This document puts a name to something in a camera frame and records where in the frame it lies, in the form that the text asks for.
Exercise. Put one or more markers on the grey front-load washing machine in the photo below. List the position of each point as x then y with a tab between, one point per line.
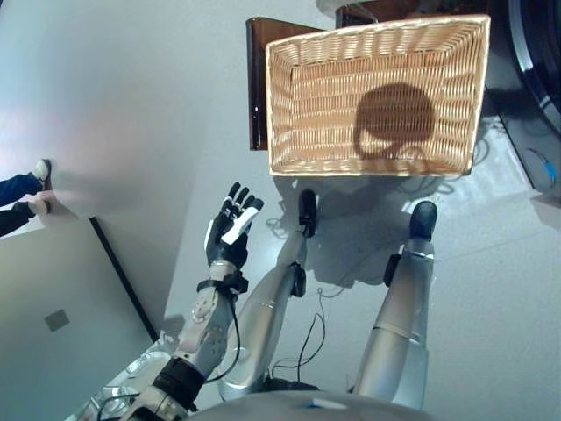
530	66

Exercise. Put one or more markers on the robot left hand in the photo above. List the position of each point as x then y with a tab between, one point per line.
228	237

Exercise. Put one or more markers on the person in black trousers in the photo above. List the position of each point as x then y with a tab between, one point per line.
22	197

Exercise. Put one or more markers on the grey robot torso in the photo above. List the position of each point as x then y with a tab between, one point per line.
307	405

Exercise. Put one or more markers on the silver robot right leg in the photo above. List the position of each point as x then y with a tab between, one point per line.
399	307

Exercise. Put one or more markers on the silver robot leg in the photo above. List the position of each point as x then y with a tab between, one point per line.
399	307
271	307

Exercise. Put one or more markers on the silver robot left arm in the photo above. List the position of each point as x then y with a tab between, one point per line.
197	333

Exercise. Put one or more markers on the brown wooden stool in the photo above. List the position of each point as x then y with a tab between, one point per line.
256	87

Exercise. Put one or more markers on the grey wall outlet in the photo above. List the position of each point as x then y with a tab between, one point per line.
57	320

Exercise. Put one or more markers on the silver robot left leg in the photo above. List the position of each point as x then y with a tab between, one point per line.
271	307

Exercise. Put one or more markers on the rectangular wicker laundry basket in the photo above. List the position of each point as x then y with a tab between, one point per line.
372	109

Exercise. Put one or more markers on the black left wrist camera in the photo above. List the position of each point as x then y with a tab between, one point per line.
234	283

